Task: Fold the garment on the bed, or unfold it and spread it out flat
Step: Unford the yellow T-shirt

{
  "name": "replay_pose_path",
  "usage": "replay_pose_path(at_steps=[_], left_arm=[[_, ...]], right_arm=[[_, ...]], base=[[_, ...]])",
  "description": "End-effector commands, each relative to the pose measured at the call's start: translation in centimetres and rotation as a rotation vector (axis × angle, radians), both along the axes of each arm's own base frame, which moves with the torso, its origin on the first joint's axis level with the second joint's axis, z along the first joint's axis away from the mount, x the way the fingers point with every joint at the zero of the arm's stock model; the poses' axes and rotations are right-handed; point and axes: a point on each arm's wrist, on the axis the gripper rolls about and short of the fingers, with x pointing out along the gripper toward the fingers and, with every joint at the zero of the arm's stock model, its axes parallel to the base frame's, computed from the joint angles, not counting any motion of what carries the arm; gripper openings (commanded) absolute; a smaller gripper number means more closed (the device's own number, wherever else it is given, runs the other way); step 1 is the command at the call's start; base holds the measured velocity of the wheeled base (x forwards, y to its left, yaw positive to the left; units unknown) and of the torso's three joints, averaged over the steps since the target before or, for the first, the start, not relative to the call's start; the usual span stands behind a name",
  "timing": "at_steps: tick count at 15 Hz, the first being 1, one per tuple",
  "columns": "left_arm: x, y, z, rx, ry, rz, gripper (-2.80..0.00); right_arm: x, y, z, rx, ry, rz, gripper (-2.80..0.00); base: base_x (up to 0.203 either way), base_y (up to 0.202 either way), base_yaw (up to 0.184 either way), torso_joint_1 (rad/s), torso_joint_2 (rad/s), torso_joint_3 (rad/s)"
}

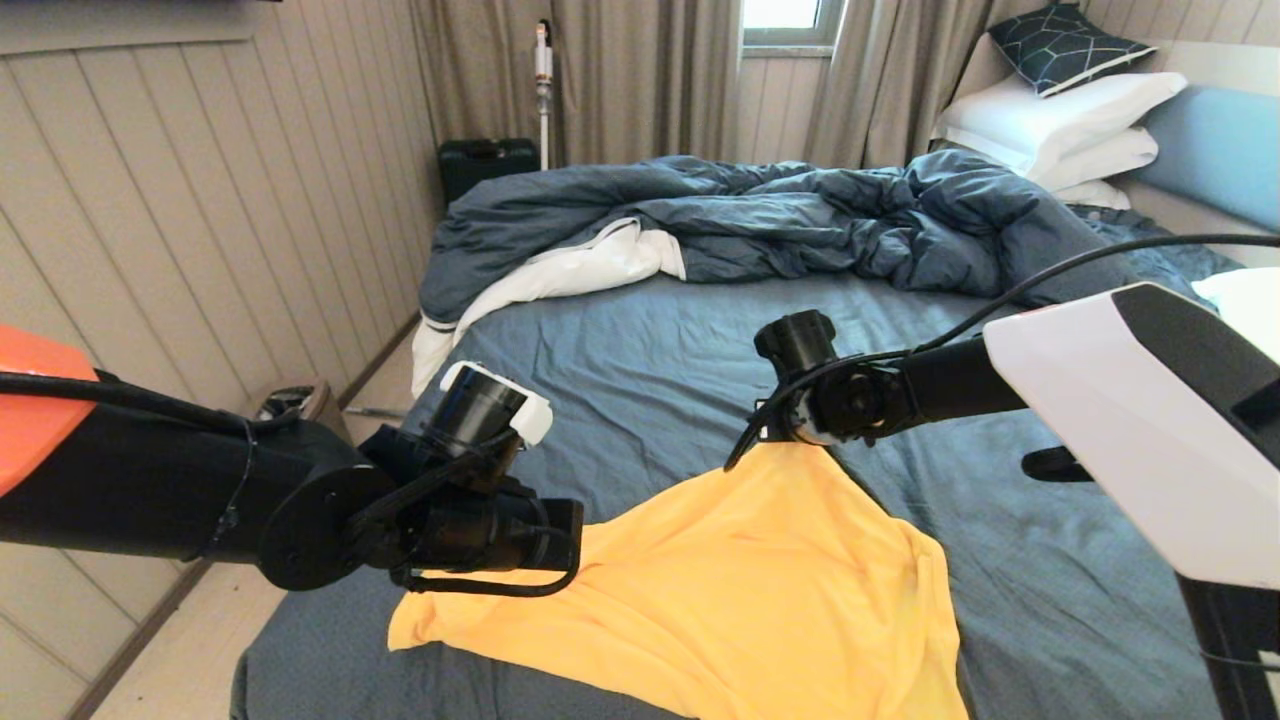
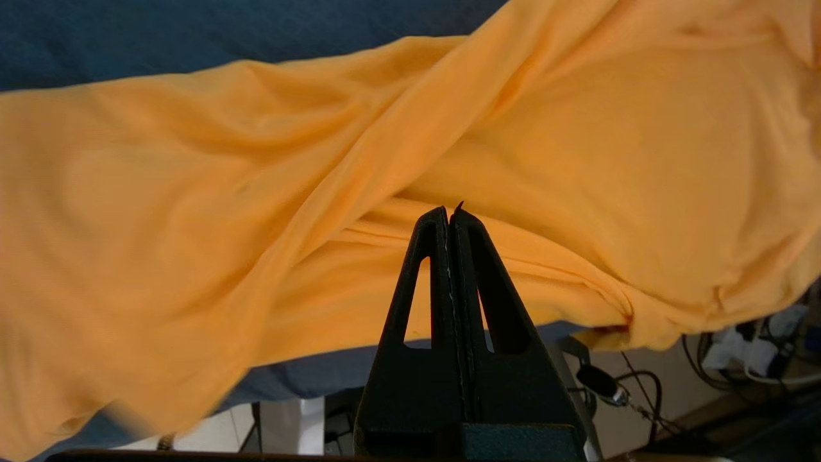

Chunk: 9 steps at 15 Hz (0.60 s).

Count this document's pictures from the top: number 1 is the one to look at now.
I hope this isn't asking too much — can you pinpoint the small white pillow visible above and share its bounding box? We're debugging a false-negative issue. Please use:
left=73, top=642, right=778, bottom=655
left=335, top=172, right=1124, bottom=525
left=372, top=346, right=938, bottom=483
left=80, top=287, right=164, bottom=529
left=1048, top=180, right=1131, bottom=212

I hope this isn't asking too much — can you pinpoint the large white pillow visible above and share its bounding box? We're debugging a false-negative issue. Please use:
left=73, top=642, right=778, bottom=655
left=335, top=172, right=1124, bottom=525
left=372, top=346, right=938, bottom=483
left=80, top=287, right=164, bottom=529
left=930, top=72, right=1187, bottom=181

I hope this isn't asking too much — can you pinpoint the white stick vacuum cleaner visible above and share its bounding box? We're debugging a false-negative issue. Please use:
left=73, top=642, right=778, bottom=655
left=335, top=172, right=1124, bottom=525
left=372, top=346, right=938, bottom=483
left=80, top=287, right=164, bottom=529
left=533, top=22, right=556, bottom=173

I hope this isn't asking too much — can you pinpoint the white duvet lining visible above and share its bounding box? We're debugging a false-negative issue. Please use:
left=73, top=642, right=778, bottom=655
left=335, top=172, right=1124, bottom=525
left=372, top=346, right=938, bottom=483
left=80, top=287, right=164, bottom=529
left=411, top=218, right=687, bottom=401

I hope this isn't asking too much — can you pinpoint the dark green hard case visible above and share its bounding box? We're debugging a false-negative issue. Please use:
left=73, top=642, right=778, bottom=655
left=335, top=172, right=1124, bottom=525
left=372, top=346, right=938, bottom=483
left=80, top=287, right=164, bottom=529
left=438, top=140, right=541, bottom=209

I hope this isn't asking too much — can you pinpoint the flat white pillow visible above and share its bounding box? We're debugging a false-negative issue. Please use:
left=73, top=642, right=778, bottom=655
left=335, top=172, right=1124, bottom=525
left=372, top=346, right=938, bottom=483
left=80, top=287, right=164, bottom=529
left=1020, top=128, right=1158, bottom=195

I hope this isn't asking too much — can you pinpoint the beige headboard frame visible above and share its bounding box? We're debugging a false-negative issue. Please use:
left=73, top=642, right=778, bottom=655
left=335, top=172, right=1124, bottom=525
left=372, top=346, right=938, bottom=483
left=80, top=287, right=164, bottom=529
left=945, top=38, right=1280, bottom=269

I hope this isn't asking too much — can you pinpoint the wide beige curtain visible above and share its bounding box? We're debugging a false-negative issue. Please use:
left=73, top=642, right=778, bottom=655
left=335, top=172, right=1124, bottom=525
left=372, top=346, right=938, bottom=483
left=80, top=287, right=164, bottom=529
left=408, top=0, right=741, bottom=171

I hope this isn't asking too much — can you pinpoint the window with grey frame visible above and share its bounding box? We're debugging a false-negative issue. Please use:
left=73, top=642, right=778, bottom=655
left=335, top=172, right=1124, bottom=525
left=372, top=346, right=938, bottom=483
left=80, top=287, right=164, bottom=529
left=738, top=0, right=846, bottom=53

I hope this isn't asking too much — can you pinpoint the brown metal trash bin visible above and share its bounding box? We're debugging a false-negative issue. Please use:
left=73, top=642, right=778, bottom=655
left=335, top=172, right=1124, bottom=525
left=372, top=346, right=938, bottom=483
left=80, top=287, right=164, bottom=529
left=255, top=383, right=353, bottom=446

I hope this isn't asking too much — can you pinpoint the dark geometric pattern cushion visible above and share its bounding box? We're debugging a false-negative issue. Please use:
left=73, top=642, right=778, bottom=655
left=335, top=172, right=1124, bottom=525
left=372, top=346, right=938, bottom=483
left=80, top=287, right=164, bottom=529
left=985, top=5, right=1156, bottom=100

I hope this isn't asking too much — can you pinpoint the crumpled dark blue duvet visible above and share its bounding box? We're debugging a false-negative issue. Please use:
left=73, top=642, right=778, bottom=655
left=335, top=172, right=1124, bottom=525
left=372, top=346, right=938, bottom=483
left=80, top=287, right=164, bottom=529
left=418, top=150, right=1143, bottom=327

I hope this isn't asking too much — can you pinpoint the narrow beige curtain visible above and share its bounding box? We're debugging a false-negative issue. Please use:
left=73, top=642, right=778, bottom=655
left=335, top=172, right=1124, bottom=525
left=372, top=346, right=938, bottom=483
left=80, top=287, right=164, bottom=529
left=800, top=0, right=1056, bottom=173

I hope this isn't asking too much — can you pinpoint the dark blue bed sheet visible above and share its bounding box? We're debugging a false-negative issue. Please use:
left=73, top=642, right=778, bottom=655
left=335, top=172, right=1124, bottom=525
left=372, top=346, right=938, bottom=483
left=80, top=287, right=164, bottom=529
left=232, top=205, right=1280, bottom=720

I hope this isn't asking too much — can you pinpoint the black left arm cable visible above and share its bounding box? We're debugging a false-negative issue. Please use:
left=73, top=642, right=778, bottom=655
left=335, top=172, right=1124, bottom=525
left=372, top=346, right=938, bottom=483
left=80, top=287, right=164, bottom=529
left=0, top=372, right=583, bottom=599

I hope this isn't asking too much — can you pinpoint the yellow t-shirt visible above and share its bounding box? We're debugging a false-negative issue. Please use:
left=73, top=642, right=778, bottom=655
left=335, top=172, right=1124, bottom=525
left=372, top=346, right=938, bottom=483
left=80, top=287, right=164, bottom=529
left=388, top=440, right=969, bottom=720

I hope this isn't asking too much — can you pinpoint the light blue headboard pad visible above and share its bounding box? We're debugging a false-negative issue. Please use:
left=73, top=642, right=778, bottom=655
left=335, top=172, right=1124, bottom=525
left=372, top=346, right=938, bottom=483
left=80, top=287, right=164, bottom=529
left=1133, top=87, right=1280, bottom=235

